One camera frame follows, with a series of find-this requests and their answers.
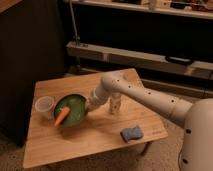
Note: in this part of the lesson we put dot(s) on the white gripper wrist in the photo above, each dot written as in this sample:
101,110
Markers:
97,98

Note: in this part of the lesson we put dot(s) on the green ceramic bowl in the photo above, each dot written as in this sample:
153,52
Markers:
77,105

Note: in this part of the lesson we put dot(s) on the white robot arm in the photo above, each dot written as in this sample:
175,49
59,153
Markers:
195,118

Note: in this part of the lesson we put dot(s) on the wooden folding table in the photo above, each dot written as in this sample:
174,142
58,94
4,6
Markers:
99,132

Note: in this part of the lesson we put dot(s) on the orange carrot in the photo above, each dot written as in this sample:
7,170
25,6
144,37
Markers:
62,115

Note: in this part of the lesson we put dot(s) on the blue sponge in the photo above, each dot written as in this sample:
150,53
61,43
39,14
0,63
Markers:
133,133

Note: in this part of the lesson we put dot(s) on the clear plastic cup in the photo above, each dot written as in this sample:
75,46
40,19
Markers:
45,105

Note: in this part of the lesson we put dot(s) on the metal stand pole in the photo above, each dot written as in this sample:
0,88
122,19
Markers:
76,35

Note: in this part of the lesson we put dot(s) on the upper wooden shelf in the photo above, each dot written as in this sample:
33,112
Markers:
142,8

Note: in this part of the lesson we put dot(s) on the long white shelf rail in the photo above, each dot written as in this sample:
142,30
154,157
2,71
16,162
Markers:
197,69

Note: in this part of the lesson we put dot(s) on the black handle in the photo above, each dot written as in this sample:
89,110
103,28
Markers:
179,61

